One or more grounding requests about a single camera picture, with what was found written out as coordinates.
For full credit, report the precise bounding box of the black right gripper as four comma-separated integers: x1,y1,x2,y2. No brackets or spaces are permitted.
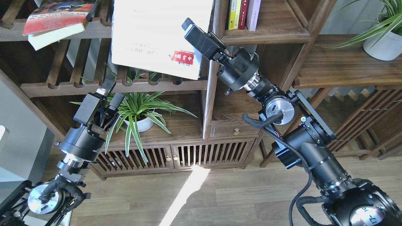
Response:
182,18,260,92

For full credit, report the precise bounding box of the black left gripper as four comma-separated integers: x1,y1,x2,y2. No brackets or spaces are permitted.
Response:
59,78,125,163

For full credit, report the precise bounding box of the white book red logo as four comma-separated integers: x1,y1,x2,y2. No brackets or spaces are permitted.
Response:
111,0,214,80

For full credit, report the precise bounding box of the pale pink thin book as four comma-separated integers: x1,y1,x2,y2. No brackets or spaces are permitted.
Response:
246,0,261,31

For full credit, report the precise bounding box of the red cover thick book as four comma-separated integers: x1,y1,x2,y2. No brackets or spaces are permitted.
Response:
22,0,97,51

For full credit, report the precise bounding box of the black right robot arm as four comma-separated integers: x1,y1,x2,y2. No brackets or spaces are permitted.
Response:
182,18,401,226

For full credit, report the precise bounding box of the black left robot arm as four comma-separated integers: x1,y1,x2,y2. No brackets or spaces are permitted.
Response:
1,79,124,226

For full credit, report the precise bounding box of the green spider plant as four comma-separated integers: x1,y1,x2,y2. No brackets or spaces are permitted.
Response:
69,64,198,164

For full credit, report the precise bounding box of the yellow upright book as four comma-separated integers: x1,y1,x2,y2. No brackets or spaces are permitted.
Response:
227,0,242,30

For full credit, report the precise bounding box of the small white plant pot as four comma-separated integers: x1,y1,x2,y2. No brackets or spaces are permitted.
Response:
124,117,154,132

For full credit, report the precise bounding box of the dark red upright book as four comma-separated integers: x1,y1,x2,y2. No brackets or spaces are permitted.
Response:
237,0,249,30

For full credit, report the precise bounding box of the dark wooden bookshelf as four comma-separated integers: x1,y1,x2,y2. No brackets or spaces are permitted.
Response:
1,0,336,167

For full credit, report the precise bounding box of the left slatted cabinet door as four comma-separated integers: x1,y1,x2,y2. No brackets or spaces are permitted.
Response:
89,145,175,179

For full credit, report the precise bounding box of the slatted cabinet door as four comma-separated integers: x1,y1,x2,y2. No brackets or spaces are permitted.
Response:
171,138,254,170
89,145,175,179

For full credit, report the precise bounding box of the grey cabinet at left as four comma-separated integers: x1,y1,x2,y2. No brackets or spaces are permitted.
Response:
0,82,55,188

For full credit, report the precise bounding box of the small wooden drawer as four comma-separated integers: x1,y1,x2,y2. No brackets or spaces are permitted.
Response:
210,123,260,138

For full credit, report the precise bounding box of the right slatted cabinet door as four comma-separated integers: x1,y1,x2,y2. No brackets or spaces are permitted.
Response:
171,138,254,170

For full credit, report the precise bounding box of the green plant top right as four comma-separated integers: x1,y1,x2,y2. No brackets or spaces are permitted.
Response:
326,0,402,49

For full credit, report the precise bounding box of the large white plant pot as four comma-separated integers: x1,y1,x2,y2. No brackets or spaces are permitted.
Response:
363,32,402,61

